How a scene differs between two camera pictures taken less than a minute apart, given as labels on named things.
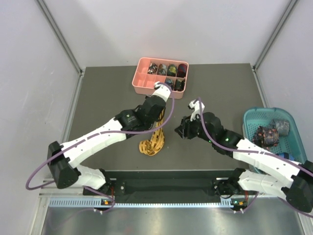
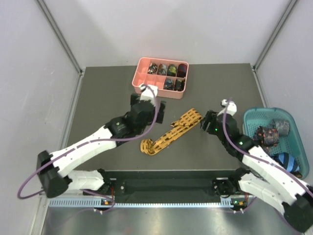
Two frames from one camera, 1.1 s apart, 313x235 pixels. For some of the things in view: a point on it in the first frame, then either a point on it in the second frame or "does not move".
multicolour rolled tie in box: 152,68 does not move
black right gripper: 185,129 → 210,117
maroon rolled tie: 182,70 does not move
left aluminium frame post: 59,36 does not move
